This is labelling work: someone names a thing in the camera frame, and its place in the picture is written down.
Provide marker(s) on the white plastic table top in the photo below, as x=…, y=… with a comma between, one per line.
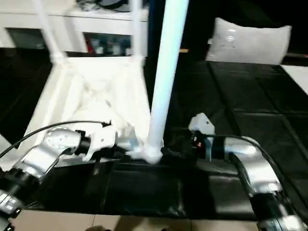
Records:
x=91, y=91

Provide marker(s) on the grey cushion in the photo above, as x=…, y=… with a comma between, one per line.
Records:
x=250, y=43

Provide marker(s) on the white glass-door cabinet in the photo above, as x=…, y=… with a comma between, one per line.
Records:
x=86, y=24

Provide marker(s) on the black sofa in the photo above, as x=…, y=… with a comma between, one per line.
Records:
x=197, y=24

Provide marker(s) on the white flat board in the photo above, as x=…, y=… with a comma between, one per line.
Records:
x=297, y=77

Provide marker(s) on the small tan label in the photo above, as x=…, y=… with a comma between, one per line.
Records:
x=183, y=50

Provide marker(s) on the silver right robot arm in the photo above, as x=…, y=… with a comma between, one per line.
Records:
x=255, y=163

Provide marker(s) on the black work mat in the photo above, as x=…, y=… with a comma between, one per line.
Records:
x=260, y=115

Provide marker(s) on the white plastic table leg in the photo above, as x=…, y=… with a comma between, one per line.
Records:
x=137, y=33
x=4, y=150
x=50, y=33
x=166, y=62

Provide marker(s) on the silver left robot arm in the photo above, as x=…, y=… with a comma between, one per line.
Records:
x=48, y=154

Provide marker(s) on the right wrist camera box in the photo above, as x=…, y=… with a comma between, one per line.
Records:
x=201, y=126

